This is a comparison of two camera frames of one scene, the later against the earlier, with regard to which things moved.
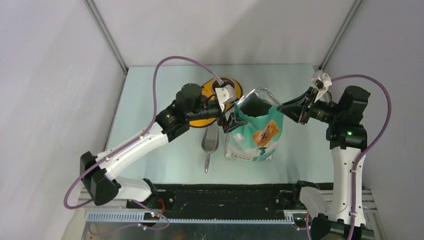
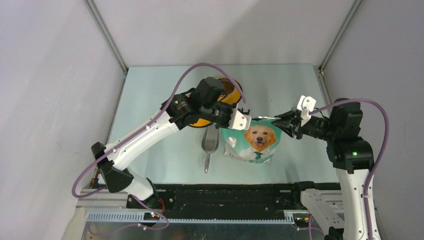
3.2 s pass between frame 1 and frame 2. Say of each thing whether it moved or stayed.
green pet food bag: moved
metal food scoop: stayed
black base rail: stayed
